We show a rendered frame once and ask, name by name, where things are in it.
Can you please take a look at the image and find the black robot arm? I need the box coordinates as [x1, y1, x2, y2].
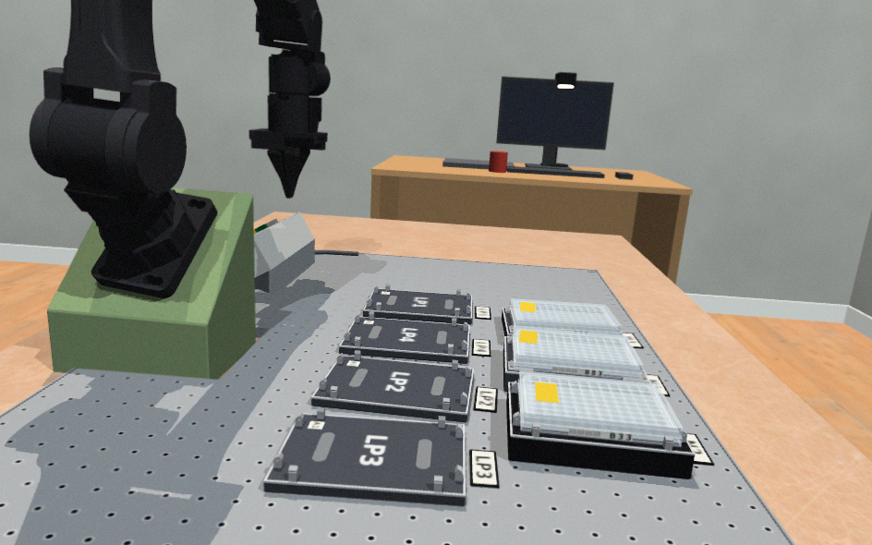
[30, 0, 331, 298]

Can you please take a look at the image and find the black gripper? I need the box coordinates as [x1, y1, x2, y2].
[249, 93, 327, 199]

